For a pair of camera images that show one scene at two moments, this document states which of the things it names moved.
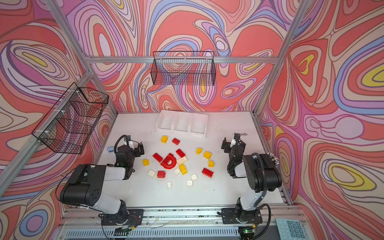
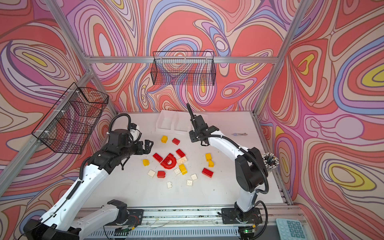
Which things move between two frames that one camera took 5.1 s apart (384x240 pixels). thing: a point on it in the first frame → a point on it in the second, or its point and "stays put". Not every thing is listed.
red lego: (180, 153) stays put
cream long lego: (181, 160) stays put
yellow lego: (164, 139) stays put
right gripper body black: (227, 149) → (194, 136)
